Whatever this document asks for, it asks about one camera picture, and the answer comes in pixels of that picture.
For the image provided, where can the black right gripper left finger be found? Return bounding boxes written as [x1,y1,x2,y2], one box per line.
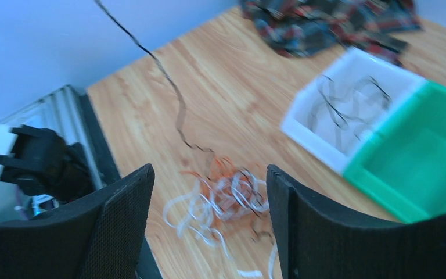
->
[0,164,155,278]

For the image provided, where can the white cable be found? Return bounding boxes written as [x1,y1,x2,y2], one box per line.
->
[162,169,279,279]

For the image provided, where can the black cable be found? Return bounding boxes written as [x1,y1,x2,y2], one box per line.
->
[93,0,214,155]
[307,75,393,153]

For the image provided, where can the green plastic bin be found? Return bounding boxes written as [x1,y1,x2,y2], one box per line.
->
[343,82,446,223]

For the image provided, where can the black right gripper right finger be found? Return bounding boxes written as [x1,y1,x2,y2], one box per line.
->
[267,164,446,278]

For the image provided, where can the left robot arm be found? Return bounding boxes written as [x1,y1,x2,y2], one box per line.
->
[0,124,95,203]

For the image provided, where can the plaid cloth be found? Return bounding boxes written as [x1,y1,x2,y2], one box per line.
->
[239,0,422,64]

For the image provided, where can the white plastic bin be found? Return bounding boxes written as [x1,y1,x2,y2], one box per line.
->
[280,47,427,174]

